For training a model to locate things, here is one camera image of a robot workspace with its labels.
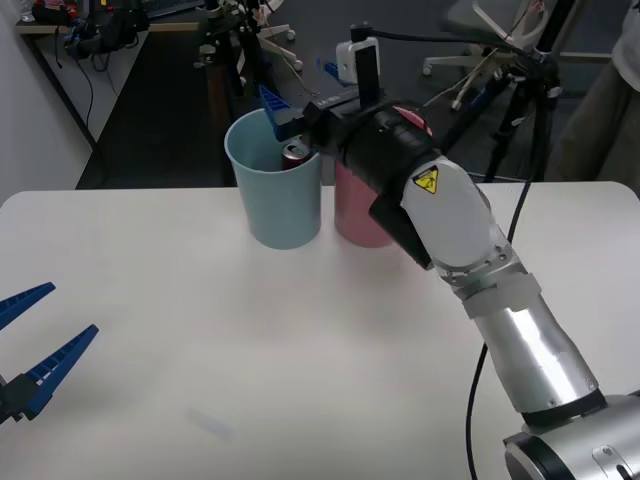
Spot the black tripod with metal clamps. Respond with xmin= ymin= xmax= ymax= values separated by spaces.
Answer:
xmin=192 ymin=0 xmax=281 ymax=189

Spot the pale blue plastic bin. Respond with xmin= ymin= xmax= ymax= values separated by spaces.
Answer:
xmin=223 ymin=108 xmax=324 ymax=251

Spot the red drink can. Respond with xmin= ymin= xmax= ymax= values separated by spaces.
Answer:
xmin=281 ymin=141 xmax=313 ymax=172

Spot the pink plastic bin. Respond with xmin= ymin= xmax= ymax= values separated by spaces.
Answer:
xmin=333 ymin=103 xmax=434 ymax=250

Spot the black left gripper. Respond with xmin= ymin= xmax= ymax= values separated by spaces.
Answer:
xmin=0 ymin=281 xmax=100 ymax=427

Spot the grey office chair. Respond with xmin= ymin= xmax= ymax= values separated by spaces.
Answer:
xmin=422 ymin=0 xmax=551 ymax=112

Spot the white chair base with castors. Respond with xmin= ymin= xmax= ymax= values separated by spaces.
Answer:
xmin=255 ymin=24 xmax=304 ymax=74

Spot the black equipment on desk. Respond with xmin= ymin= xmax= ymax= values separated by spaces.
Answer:
xmin=62 ymin=0 xmax=151 ymax=69

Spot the black tripod with blue strap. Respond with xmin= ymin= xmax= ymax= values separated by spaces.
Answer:
xmin=424 ymin=0 xmax=564 ymax=184

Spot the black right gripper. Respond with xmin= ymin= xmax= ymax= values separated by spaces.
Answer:
xmin=257 ymin=58 xmax=387 ymax=156

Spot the wooden desk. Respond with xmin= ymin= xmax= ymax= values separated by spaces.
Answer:
xmin=14 ymin=0 xmax=211 ymax=151

